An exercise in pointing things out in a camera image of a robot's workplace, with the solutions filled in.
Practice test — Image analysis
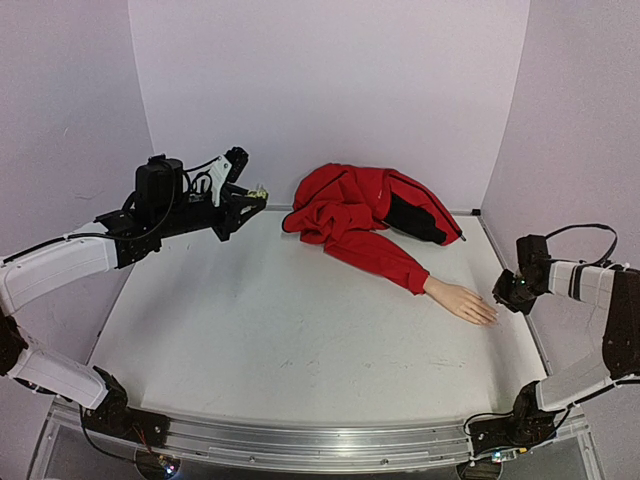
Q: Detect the mannequin hand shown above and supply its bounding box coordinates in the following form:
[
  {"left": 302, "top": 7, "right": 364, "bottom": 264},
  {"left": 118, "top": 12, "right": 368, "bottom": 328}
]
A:
[{"left": 424, "top": 276, "right": 497, "bottom": 326}]

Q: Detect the red black sports jacket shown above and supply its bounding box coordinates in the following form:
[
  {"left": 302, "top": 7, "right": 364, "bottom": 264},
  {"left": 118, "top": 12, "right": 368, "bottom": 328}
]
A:
[{"left": 282, "top": 163, "right": 463, "bottom": 295}]

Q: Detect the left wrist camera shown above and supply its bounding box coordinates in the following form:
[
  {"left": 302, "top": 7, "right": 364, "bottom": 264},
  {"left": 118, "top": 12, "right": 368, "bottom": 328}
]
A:
[{"left": 134, "top": 146, "right": 250, "bottom": 206}]

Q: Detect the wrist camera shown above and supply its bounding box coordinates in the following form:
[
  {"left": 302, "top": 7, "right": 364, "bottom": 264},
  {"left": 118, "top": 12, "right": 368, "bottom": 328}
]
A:
[
  {"left": 516, "top": 234, "right": 551, "bottom": 277},
  {"left": 134, "top": 146, "right": 250, "bottom": 206}
]

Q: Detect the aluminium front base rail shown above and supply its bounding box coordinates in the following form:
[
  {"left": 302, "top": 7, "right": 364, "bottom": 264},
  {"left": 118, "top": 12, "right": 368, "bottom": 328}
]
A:
[{"left": 28, "top": 400, "right": 602, "bottom": 479}]

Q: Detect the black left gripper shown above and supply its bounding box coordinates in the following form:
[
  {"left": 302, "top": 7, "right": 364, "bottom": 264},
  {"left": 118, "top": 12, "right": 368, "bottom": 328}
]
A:
[{"left": 156, "top": 186, "right": 267, "bottom": 241}]

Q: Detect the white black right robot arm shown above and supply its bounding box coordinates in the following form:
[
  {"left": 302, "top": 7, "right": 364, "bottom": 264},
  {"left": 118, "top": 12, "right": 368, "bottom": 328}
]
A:
[{"left": 492, "top": 261, "right": 639, "bottom": 441}]

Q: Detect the clear nail polish bottle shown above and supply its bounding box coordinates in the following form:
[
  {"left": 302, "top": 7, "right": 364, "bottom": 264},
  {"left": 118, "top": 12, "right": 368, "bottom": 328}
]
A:
[{"left": 248, "top": 185, "right": 269, "bottom": 200}]

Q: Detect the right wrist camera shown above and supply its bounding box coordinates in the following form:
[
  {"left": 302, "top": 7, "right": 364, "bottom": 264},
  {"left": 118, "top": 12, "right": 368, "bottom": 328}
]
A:
[{"left": 516, "top": 234, "right": 551, "bottom": 277}]

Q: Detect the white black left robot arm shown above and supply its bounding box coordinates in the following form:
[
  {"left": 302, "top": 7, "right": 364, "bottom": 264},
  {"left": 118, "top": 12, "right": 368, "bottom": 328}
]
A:
[{"left": 1, "top": 181, "right": 268, "bottom": 437}]

